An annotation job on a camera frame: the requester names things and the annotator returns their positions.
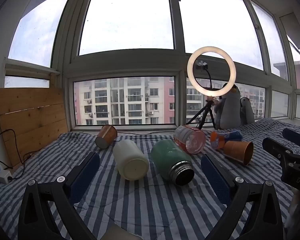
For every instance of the large grey penguin plush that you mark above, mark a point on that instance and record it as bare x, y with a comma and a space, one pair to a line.
228, 110

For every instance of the brown paper cup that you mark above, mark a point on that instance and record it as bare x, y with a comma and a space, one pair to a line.
237, 151
106, 135

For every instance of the white cup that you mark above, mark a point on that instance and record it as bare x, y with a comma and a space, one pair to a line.
130, 157

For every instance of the green insulated steel cup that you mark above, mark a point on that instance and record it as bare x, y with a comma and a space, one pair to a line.
167, 157

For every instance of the pink transparent plastic cup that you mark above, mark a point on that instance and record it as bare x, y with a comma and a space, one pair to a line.
190, 138

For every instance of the black tripod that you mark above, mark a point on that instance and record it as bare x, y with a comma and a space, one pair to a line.
205, 115

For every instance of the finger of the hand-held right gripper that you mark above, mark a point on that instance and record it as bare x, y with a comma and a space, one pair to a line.
296, 136
277, 148

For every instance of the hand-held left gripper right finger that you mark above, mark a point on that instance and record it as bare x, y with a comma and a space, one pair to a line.
213, 172

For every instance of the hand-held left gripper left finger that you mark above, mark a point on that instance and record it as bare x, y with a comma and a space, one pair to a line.
86, 171

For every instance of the blue striped blanket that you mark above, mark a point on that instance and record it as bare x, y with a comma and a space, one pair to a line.
145, 205

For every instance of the black phone holder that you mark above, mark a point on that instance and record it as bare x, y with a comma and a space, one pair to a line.
202, 67

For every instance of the wooden board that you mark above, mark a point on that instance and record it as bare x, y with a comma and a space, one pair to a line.
32, 122

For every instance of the small grey penguin plush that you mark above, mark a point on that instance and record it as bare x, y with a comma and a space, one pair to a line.
247, 112

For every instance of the white power strip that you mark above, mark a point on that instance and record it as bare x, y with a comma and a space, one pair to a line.
1, 175

